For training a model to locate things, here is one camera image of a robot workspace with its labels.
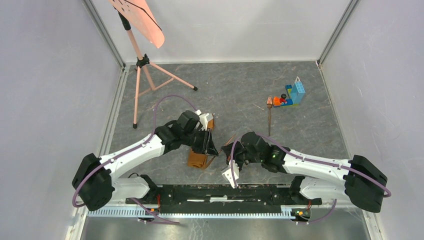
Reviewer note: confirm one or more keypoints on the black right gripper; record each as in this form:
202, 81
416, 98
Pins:
227, 150

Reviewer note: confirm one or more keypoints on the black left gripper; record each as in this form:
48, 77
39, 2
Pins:
207, 146

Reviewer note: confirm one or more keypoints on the orange cloth napkin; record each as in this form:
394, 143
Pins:
197, 157

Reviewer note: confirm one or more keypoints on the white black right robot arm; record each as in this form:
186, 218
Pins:
356, 180

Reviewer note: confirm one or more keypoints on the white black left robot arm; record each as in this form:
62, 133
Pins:
98, 179

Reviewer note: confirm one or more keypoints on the colourful toy brick build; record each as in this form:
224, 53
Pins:
293, 95

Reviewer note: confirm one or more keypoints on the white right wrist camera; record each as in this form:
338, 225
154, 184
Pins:
232, 174

